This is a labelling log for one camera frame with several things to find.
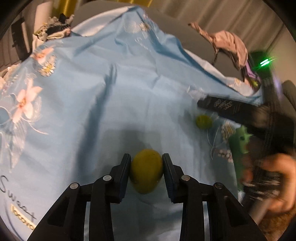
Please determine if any purple crumpled garment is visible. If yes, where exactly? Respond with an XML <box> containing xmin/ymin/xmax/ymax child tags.
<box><xmin>241</xmin><ymin>60</ymin><xmax>261</xmax><ymax>91</ymax></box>

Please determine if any black stand device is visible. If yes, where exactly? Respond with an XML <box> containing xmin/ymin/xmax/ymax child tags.
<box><xmin>11</xmin><ymin>17</ymin><xmax>31</xmax><ymax>61</ymax></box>

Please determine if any yellow patterned curtain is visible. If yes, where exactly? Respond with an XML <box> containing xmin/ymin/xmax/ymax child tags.
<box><xmin>52</xmin><ymin>0</ymin><xmax>77</xmax><ymax>17</ymax></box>

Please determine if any pink crumpled garment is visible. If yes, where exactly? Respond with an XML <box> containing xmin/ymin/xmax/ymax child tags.
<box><xmin>188</xmin><ymin>22</ymin><xmax>248</xmax><ymax>69</ymax></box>

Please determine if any yellow lemon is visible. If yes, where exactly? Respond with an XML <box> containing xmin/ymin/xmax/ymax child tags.
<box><xmin>130</xmin><ymin>149</ymin><xmax>163</xmax><ymax>194</ymax></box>

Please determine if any white lamp shade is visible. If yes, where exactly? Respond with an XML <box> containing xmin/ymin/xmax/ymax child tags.
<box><xmin>33</xmin><ymin>1</ymin><xmax>54</xmax><ymax>33</ymax></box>

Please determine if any grey sofa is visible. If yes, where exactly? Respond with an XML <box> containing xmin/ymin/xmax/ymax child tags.
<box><xmin>70</xmin><ymin>0</ymin><xmax>296</xmax><ymax>112</ymax></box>

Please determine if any green plastic bowl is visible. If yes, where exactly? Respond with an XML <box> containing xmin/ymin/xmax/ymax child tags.
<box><xmin>228</xmin><ymin>126</ymin><xmax>252</xmax><ymax>191</ymax></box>

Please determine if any person right hand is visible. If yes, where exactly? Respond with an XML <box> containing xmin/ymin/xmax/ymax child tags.
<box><xmin>240</xmin><ymin>153</ymin><xmax>296</xmax><ymax>212</ymax></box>

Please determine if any light blue floral cloth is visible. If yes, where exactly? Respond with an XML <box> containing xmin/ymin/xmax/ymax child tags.
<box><xmin>1</xmin><ymin>7</ymin><xmax>261</xmax><ymax>240</ymax></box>

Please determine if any green round fruit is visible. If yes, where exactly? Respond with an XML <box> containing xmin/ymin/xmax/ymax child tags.
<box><xmin>195</xmin><ymin>115</ymin><xmax>213</xmax><ymax>130</ymax></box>

